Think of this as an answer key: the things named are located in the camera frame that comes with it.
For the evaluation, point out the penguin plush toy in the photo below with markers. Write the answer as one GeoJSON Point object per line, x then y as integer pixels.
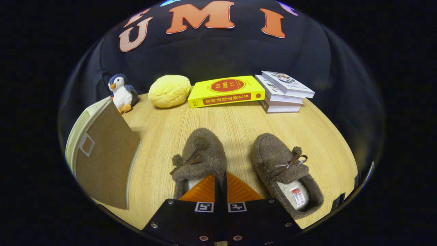
{"type": "Point", "coordinates": [121, 95]}

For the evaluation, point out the yellow bun-shaped plush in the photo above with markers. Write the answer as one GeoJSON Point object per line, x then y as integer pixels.
{"type": "Point", "coordinates": [169, 90]}

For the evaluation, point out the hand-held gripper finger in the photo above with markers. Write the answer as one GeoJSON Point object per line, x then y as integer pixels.
{"type": "Point", "coordinates": [225, 194]}
{"type": "Point", "coordinates": [217, 194]}

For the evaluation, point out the brown fuzzy slipper shoe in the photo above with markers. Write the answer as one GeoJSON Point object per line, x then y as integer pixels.
{"type": "Point", "coordinates": [273, 153]}
{"type": "Point", "coordinates": [205, 147]}

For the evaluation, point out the white book with bird cover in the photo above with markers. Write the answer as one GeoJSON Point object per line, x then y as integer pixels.
{"type": "Point", "coordinates": [286, 82]}

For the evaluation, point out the brown cardboard storage box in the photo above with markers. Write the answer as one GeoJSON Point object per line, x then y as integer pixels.
{"type": "Point", "coordinates": [106, 153]}

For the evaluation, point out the black table clamp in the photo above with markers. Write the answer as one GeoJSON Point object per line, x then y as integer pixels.
{"type": "Point", "coordinates": [356, 179]}
{"type": "Point", "coordinates": [338, 201]}

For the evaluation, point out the yellow book with red label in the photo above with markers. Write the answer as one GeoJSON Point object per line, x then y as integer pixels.
{"type": "Point", "coordinates": [225, 87]}

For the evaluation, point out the white paperback book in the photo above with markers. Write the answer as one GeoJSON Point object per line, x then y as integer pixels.
{"type": "Point", "coordinates": [269, 89]}

